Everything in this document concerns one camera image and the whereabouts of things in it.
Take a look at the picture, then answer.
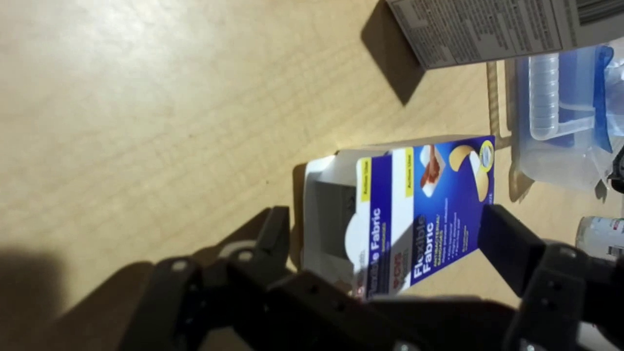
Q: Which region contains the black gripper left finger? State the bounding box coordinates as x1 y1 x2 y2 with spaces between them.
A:
115 205 417 351

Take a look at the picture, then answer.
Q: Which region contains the blue bandage box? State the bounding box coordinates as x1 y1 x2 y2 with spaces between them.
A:
300 133 499 300

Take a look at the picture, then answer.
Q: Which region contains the small grey cardboard box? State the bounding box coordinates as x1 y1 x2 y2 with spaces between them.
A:
384 0 624 72

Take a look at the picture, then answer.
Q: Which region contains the clear plastic first aid case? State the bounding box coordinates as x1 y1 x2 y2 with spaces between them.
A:
509 37 624 191

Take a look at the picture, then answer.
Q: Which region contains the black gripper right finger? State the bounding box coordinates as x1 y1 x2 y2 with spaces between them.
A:
478 203 624 351

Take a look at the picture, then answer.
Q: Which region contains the white ceramic mug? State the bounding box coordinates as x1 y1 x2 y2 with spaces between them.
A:
573 214 624 261

